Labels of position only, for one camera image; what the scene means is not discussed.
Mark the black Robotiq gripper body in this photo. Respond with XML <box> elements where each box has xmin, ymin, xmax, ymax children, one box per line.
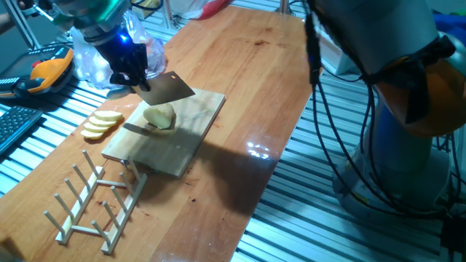
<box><xmin>95</xmin><ymin>34</ymin><xmax>149</xmax><ymax>74</ymax></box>

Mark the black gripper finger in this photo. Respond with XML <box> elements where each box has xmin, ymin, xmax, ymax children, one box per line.
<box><xmin>108</xmin><ymin>71</ymin><xmax>134</xmax><ymax>87</ymax></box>
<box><xmin>133</xmin><ymin>63</ymin><xmax>152</xmax><ymax>92</ymax></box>

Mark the steel cleaver knife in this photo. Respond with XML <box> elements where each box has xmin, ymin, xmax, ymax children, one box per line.
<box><xmin>107</xmin><ymin>71</ymin><xmax>197</xmax><ymax>106</ymax></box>

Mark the clear plastic bag of scraps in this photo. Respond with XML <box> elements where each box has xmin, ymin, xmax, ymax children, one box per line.
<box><xmin>70</xmin><ymin>9</ymin><xmax>167</xmax><ymax>90</ymax></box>

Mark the half potato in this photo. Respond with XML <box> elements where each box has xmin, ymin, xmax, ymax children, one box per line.
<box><xmin>142</xmin><ymin>103</ymin><xmax>177</xmax><ymax>130</ymax></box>

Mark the yellow foil packet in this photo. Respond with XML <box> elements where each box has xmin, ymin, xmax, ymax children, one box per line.
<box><xmin>133</xmin><ymin>0</ymin><xmax>163</xmax><ymax>11</ymax></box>

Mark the orange black teach pendant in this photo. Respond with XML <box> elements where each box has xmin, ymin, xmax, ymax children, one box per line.
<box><xmin>0</xmin><ymin>45</ymin><xmax>76</xmax><ymax>100</ymax></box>

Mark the wooden cutting board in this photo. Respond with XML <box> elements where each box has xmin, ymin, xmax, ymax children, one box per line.
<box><xmin>100</xmin><ymin>87</ymin><xmax>226</xmax><ymax>179</ymax></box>

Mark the white red plastic bag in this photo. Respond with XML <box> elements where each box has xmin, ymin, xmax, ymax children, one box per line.
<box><xmin>169</xmin><ymin>0</ymin><xmax>234</xmax><ymax>21</ymax></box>

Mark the large glossy brown wooden board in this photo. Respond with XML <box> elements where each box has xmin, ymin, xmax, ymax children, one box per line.
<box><xmin>0</xmin><ymin>5</ymin><xmax>325</xmax><ymax>262</ymax></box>

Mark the grey metal bar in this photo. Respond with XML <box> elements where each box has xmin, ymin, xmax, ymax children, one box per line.
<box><xmin>1</xmin><ymin>0</ymin><xmax>41</xmax><ymax>50</ymax></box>

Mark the black computer keyboard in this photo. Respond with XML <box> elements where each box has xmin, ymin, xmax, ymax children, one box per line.
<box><xmin>0</xmin><ymin>106</ymin><xmax>44</xmax><ymax>156</ymax></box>

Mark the wooden peg dish rack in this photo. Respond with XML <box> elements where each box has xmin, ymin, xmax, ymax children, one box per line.
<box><xmin>43</xmin><ymin>148</ymin><xmax>149</xmax><ymax>255</ymax></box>

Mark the blue plastic bag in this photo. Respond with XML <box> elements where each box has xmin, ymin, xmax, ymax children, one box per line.
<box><xmin>433</xmin><ymin>10</ymin><xmax>466</xmax><ymax>36</ymax></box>

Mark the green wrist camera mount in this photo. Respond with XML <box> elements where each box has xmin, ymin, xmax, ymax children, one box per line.
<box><xmin>54</xmin><ymin>0</ymin><xmax>128</xmax><ymax>32</ymax></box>

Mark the thin metal post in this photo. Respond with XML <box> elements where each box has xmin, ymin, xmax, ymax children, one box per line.
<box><xmin>159</xmin><ymin>0</ymin><xmax>178</xmax><ymax>30</ymax></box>

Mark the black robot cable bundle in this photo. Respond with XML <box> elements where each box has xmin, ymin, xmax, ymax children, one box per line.
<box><xmin>130</xmin><ymin>0</ymin><xmax>466</xmax><ymax>219</ymax></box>

